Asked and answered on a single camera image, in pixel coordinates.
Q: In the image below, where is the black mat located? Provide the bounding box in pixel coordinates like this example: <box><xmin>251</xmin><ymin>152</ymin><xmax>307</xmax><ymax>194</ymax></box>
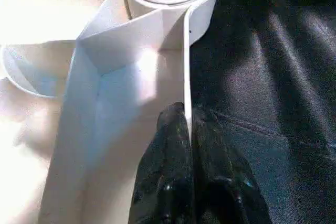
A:
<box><xmin>188</xmin><ymin>0</ymin><xmax>336</xmax><ymax>224</ymax></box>

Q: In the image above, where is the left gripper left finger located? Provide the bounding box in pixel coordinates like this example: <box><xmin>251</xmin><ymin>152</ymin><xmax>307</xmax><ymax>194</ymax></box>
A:
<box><xmin>129</xmin><ymin>102</ymin><xmax>193</xmax><ymax>224</ymax></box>

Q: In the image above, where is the white plastic table top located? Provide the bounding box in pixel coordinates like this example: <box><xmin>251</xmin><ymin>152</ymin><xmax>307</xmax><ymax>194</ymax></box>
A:
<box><xmin>0</xmin><ymin>0</ymin><xmax>224</xmax><ymax>224</ymax></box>

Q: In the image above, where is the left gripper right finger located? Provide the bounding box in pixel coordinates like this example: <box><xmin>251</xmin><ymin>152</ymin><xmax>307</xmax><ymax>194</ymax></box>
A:
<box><xmin>191</xmin><ymin>106</ymin><xmax>274</xmax><ymax>224</ymax></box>

